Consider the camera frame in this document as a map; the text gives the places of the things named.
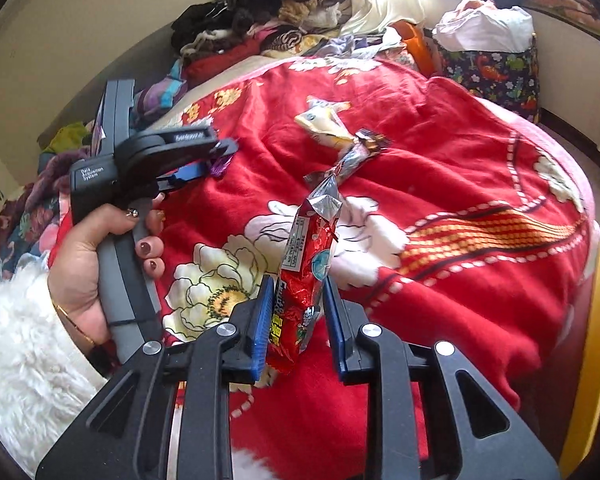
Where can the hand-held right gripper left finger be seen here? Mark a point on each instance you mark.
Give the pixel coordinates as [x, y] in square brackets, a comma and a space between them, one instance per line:
[265, 320]

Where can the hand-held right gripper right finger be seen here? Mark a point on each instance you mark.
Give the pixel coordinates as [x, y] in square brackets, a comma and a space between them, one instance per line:
[332, 325]

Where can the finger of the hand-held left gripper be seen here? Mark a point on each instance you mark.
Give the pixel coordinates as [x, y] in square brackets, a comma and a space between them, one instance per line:
[190, 175]
[190, 142]

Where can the purple snack wrapper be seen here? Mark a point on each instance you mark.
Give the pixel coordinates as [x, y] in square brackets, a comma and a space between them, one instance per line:
[220, 167]

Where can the red snack packet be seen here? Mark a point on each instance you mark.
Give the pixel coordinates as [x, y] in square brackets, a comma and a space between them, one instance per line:
[305, 270]

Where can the person's left forearm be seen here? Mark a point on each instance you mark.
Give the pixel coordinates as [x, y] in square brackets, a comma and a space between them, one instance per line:
[20, 360]

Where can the person's left hand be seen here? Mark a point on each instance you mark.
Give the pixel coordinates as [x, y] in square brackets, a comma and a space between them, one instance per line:
[80, 255]

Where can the purple striped cloth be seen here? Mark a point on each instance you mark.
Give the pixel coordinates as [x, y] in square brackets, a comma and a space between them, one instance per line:
[160, 92]

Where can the green cloth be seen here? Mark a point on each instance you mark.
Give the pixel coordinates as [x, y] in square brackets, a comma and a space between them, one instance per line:
[67, 137]

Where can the dark floral cloth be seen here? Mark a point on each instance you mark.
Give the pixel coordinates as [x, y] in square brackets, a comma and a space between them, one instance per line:
[30, 210]

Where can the yellow white snack wrapper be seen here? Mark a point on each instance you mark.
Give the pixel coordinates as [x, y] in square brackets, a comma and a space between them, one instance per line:
[320, 125]

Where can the silver brown snack wrapper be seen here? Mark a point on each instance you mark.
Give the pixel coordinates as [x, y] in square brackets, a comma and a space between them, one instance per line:
[352, 160]

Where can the red floral blanket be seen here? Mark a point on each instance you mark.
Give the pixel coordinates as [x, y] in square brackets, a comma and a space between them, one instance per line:
[455, 185]

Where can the lavender cloth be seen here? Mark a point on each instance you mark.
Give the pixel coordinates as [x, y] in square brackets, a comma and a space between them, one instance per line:
[350, 42]

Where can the orange bag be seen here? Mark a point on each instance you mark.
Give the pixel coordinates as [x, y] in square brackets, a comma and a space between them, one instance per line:
[420, 47]

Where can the dinosaur print basket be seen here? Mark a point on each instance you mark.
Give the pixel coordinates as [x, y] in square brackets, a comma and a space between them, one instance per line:
[485, 75]

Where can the white plastic bag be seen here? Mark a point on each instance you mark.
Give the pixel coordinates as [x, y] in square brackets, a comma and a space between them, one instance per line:
[485, 25]

